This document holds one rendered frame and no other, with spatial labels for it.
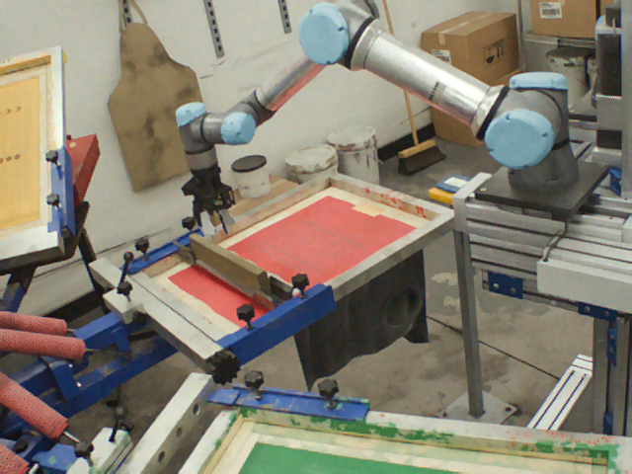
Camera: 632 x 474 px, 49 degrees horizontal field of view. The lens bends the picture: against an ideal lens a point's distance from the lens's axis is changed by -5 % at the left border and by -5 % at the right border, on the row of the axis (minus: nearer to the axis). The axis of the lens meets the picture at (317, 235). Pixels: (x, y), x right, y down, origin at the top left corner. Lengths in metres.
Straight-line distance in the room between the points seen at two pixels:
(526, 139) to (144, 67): 2.81
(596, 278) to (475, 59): 3.60
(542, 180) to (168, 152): 2.79
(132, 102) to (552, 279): 2.80
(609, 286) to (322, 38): 0.72
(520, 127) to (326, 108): 3.36
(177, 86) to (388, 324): 2.25
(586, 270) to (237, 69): 3.08
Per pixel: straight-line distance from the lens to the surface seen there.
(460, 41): 4.84
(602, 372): 2.06
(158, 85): 3.91
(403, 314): 2.12
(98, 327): 1.82
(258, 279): 1.79
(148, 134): 3.91
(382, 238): 2.05
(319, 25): 1.41
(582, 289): 1.45
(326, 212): 2.25
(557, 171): 1.52
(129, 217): 4.04
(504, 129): 1.33
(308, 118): 4.55
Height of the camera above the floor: 1.93
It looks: 27 degrees down
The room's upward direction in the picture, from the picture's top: 12 degrees counter-clockwise
